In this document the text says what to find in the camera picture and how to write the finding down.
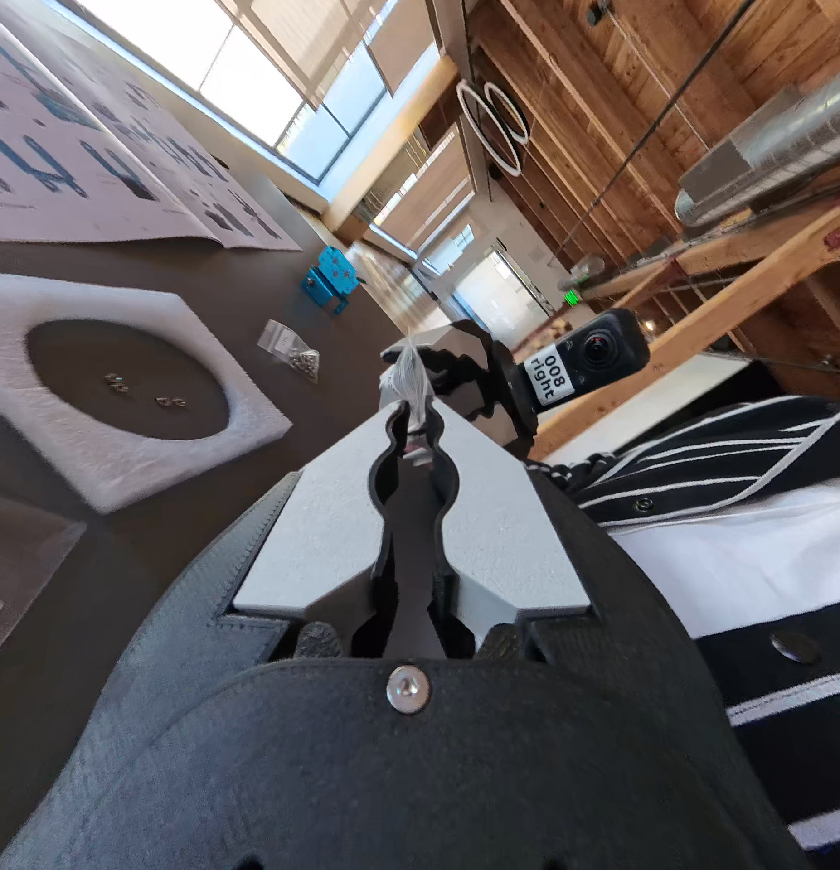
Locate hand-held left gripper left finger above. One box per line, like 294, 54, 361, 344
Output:
231, 400, 410, 657

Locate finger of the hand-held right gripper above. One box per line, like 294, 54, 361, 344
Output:
381, 319, 512, 409
433, 381, 538, 453

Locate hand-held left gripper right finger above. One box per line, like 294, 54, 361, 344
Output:
420, 397, 592, 659

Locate puffy clear screw bag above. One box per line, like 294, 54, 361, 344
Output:
381, 329, 436, 470

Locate white foam frame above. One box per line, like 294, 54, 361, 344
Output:
0, 271, 293, 516

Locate person's right forearm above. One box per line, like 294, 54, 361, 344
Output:
526, 401, 767, 500

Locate dark desk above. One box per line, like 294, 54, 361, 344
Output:
0, 41, 421, 864

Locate thick wooden column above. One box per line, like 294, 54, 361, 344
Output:
529, 200, 840, 459

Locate flat labelled screw bag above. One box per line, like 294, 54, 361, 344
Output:
257, 319, 321, 384

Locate flat clear labelled bag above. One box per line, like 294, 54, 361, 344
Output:
0, 492, 88, 671

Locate open instruction booklet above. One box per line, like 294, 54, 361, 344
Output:
0, 0, 304, 251

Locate blue metal bracket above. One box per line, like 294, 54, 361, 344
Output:
300, 245, 360, 316

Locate white ring ceiling light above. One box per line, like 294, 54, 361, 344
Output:
483, 80, 534, 146
456, 79, 524, 180

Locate metal air duct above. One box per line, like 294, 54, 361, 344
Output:
674, 82, 840, 230

